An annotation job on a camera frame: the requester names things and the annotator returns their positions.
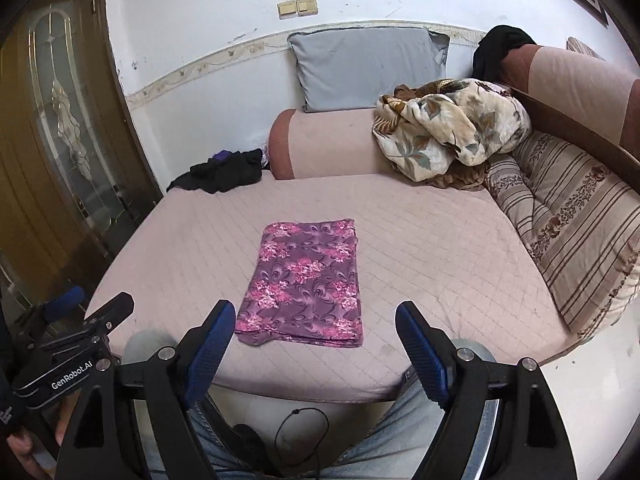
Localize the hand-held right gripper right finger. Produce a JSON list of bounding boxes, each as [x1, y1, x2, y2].
[[395, 301, 576, 480]]

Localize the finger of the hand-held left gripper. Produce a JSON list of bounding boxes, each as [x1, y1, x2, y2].
[[84, 291, 136, 335], [41, 286, 87, 322]]

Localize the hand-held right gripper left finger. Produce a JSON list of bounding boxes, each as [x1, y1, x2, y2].
[[59, 299, 237, 480]]

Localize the purple floral cloth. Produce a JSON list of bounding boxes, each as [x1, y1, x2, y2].
[[235, 218, 365, 350]]

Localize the person's left hand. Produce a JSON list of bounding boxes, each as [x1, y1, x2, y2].
[[0, 390, 81, 480]]

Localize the pink quilted bed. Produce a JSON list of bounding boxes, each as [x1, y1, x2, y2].
[[85, 175, 573, 403]]

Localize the person's blue jeans legs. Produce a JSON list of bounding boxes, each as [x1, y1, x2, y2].
[[122, 330, 498, 480]]

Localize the wooden door with glass panel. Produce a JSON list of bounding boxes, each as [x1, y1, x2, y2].
[[0, 0, 163, 306]]

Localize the black cloth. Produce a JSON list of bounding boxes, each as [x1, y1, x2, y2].
[[166, 148, 264, 195]]

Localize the brown blanket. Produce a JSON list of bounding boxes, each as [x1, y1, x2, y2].
[[392, 80, 488, 191]]

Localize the striped floral cushion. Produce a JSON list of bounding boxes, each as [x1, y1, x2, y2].
[[486, 130, 640, 338]]

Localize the pink bolster with brown end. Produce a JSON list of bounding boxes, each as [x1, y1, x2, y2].
[[268, 108, 396, 181]]

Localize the cream floral blanket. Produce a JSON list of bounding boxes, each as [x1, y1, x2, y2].
[[372, 78, 532, 177]]

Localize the grey pillow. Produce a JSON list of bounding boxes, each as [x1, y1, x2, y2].
[[287, 26, 450, 114]]

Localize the long pink bolster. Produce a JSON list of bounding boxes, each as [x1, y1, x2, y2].
[[500, 45, 640, 146]]

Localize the black garment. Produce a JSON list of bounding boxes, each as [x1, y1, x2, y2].
[[472, 25, 538, 82]]

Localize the black cord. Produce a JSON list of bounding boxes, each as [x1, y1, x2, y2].
[[274, 407, 326, 476]]

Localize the brown sofa frame board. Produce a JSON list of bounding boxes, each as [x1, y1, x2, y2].
[[515, 87, 640, 191]]

